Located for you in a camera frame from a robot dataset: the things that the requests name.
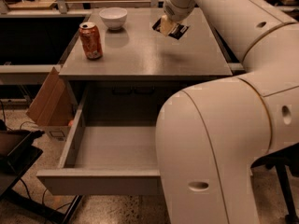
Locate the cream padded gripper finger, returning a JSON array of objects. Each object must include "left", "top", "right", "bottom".
[{"left": 160, "top": 15, "right": 177, "bottom": 36}]

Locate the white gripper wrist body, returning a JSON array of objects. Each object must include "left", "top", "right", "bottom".
[{"left": 163, "top": 0, "right": 195, "bottom": 22}]

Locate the chocolate rxbar black wrapper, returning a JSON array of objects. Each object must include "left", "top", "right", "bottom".
[{"left": 152, "top": 18, "right": 189, "bottom": 40}]

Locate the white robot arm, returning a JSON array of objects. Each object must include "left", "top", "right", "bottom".
[{"left": 156, "top": 0, "right": 298, "bottom": 224}]

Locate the grey counter cabinet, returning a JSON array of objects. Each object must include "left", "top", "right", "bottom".
[{"left": 59, "top": 8, "right": 232, "bottom": 114}]

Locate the grey open top drawer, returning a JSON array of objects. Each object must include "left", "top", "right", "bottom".
[{"left": 37, "top": 84, "right": 162, "bottom": 195}]

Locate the white ceramic bowl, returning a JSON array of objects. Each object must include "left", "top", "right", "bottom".
[{"left": 99, "top": 7, "right": 128, "bottom": 30}]

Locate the orange soda can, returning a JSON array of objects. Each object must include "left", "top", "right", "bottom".
[{"left": 79, "top": 21, "right": 103, "bottom": 60}]

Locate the cardboard box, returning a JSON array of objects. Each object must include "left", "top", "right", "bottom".
[{"left": 26, "top": 68, "right": 74, "bottom": 142}]

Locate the black office chair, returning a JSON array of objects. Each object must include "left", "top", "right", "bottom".
[{"left": 251, "top": 144, "right": 299, "bottom": 224}]

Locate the black tray stand left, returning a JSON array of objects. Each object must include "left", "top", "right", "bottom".
[{"left": 0, "top": 130, "right": 82, "bottom": 224}]

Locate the right black drawer handle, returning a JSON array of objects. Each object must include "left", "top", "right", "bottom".
[{"left": 134, "top": 87, "right": 155, "bottom": 95}]

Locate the black drawer handle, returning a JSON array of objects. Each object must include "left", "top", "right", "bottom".
[
  {"left": 134, "top": 87, "right": 155, "bottom": 95},
  {"left": 112, "top": 87, "right": 133, "bottom": 95}
]

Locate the left black drawer handle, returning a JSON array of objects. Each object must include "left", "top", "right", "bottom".
[{"left": 112, "top": 87, "right": 133, "bottom": 95}]

